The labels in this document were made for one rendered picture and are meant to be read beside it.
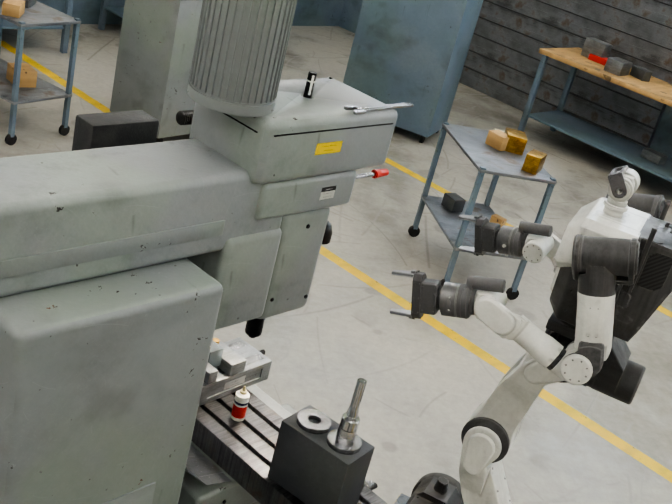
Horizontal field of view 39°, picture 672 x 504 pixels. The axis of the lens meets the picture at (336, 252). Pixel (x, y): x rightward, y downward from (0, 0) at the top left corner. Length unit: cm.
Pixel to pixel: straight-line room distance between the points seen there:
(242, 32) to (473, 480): 151
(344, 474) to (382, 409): 228
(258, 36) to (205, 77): 15
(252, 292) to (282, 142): 40
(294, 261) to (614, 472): 280
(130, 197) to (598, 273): 110
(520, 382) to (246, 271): 87
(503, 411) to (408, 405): 201
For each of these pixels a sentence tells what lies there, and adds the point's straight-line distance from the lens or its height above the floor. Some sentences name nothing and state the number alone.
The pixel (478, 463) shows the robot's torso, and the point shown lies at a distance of 286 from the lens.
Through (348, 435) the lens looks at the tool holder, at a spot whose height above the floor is 116.
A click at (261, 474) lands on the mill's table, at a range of 262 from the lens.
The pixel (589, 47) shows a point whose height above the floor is 98.
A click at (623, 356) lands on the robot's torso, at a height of 141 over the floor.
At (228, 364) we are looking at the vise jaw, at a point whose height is 103.
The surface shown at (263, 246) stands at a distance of 231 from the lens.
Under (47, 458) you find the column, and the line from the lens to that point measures 207.
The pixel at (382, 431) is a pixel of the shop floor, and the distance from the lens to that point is 455.
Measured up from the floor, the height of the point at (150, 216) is 169.
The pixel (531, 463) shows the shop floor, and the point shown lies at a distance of 472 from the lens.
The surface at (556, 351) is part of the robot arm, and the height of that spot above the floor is 147.
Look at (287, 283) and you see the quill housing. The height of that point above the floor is 142.
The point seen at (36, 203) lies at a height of 176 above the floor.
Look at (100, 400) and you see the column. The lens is 205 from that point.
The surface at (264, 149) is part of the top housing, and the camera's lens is 216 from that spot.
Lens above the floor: 255
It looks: 25 degrees down
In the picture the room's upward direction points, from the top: 15 degrees clockwise
